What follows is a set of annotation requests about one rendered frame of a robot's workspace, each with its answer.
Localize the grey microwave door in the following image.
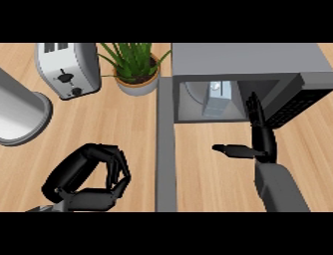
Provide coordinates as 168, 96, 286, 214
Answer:
156, 76, 178, 213

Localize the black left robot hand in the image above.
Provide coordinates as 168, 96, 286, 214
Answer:
40, 142, 134, 212

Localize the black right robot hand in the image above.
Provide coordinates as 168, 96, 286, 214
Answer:
210, 92, 278, 164

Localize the silver toaster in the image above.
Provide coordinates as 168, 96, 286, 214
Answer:
34, 43, 102, 101

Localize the grey microwave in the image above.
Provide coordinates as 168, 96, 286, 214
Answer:
170, 43, 333, 129

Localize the green potted plant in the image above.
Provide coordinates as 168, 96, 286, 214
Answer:
97, 43, 172, 98

